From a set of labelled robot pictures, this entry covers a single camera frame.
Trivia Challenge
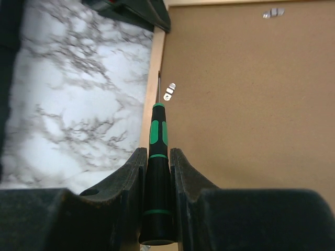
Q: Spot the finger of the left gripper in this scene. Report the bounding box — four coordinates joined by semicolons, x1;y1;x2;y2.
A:
86;0;171;33

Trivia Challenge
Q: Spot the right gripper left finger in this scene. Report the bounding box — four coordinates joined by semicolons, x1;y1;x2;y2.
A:
1;148;147;250

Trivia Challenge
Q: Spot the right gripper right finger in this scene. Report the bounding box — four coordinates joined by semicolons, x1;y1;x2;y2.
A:
170;148;334;250

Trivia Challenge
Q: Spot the green black screwdriver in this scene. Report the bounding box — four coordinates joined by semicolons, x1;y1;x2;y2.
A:
139;74;175;246

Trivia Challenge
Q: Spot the wooden picture frame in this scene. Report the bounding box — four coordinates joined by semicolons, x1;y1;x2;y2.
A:
139;1;334;203

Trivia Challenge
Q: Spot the metal frame clip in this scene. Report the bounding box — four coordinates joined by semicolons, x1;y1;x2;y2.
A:
163;83;176;101
263;8;285;19

